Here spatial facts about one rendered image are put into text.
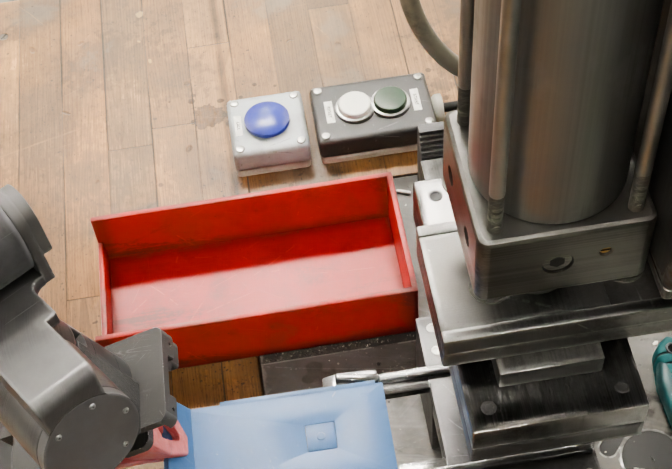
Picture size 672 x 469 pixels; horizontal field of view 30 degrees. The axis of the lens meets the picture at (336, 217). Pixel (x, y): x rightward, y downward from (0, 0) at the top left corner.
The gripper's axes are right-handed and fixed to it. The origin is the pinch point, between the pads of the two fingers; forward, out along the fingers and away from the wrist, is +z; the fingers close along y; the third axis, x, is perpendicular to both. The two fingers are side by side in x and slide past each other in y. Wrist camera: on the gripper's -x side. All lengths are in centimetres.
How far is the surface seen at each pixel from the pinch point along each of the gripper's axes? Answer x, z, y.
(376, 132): 31.1, 15.4, 12.8
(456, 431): -1.1, 9.6, 16.5
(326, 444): -0.9, 5.5, 8.5
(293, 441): -0.3, 4.6, 6.5
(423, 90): 35.2, 17.6, 17.1
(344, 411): 1.4, 6.2, 9.9
